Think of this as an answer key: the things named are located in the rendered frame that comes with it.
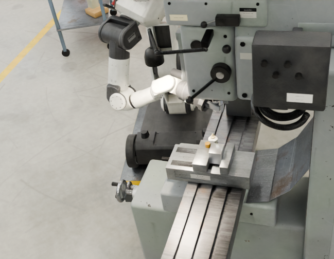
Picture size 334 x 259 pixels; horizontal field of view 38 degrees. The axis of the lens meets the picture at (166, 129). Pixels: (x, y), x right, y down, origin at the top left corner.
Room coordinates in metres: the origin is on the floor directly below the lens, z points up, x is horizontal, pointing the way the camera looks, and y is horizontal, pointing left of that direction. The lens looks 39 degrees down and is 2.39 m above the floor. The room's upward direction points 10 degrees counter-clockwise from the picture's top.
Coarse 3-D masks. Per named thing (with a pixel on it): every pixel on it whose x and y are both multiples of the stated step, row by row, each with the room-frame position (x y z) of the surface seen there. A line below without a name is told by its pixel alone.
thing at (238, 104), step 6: (228, 102) 1.80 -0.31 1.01; (234, 102) 1.79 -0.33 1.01; (240, 102) 1.78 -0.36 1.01; (246, 102) 1.77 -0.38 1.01; (228, 108) 1.80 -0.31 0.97; (234, 108) 1.79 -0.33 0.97; (240, 108) 1.78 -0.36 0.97; (246, 108) 1.77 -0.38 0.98; (228, 114) 1.80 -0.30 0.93; (234, 114) 1.79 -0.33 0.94; (240, 114) 1.78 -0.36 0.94; (246, 114) 1.77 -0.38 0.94
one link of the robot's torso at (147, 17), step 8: (120, 0) 1.89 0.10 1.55; (128, 0) 1.89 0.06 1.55; (152, 0) 1.86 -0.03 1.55; (160, 0) 1.87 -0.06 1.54; (112, 8) 1.94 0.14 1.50; (120, 8) 1.89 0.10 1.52; (128, 8) 1.87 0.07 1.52; (136, 8) 1.86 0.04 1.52; (144, 8) 1.85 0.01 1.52; (152, 8) 1.85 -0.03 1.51; (160, 8) 1.87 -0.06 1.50; (120, 16) 1.90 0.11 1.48; (128, 16) 1.88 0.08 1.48; (136, 16) 1.85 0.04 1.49; (144, 16) 1.83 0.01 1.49; (152, 16) 1.85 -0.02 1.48; (160, 16) 1.89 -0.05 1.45; (144, 24) 1.86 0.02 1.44; (152, 24) 1.90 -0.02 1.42
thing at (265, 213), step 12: (192, 144) 1.73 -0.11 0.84; (168, 180) 1.52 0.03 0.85; (168, 192) 1.45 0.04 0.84; (180, 192) 1.44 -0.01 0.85; (168, 204) 1.44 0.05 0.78; (252, 204) 1.31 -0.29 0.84; (264, 204) 1.30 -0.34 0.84; (276, 204) 1.29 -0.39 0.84; (240, 216) 1.32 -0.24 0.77; (252, 216) 1.30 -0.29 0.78; (264, 216) 1.28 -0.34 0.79; (276, 216) 1.29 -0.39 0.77
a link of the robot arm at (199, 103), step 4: (184, 88) 1.60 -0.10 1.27; (184, 92) 1.59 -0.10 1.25; (184, 96) 1.59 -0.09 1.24; (184, 100) 1.59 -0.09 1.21; (196, 100) 1.54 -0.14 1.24; (200, 100) 1.52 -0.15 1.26; (204, 100) 1.51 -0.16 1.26; (208, 100) 1.53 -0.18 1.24; (192, 104) 1.58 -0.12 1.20; (196, 104) 1.54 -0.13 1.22; (200, 104) 1.51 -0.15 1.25; (204, 104) 1.51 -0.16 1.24; (200, 108) 1.50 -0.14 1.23; (204, 108) 1.51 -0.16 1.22; (208, 108) 1.52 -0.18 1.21
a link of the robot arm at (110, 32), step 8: (104, 24) 1.90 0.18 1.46; (112, 24) 1.89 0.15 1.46; (104, 32) 1.87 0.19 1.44; (112, 32) 1.84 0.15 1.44; (120, 32) 1.81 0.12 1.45; (104, 40) 1.87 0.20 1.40; (112, 40) 1.83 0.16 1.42; (112, 48) 1.82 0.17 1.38; (120, 48) 1.80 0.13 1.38; (112, 56) 1.81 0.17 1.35; (120, 56) 1.80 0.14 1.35; (128, 56) 1.81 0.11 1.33
